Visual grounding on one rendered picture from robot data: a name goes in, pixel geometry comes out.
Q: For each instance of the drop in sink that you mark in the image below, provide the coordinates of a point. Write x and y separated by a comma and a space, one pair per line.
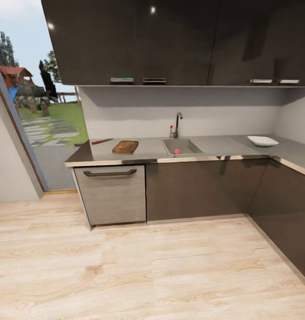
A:
202, 146

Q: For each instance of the cutting board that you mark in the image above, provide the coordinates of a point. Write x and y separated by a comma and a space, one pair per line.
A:
126, 146

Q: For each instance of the cabinet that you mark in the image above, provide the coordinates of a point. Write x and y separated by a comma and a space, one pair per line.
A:
139, 43
259, 43

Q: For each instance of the dishwasher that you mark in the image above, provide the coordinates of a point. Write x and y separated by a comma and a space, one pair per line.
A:
113, 193

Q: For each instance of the bowl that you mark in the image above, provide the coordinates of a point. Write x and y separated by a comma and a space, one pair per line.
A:
263, 142

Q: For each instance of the fixed window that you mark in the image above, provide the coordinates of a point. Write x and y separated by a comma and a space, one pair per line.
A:
47, 115

